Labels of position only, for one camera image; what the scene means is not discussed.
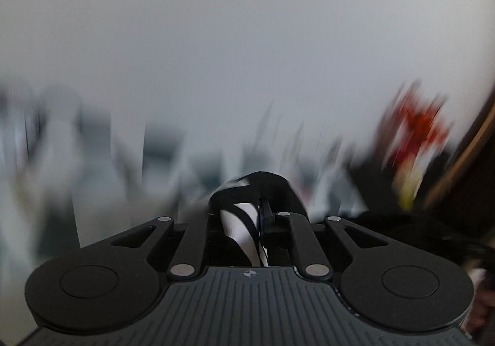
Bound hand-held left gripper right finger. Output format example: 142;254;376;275
258;198;416;281

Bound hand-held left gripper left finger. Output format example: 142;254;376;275
83;211;211;280

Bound black white striped garment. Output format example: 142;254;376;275
208;172;310;267

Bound red object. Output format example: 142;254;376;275
381;81;455;211

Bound brown wooden bar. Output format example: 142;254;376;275
421;99;495;211

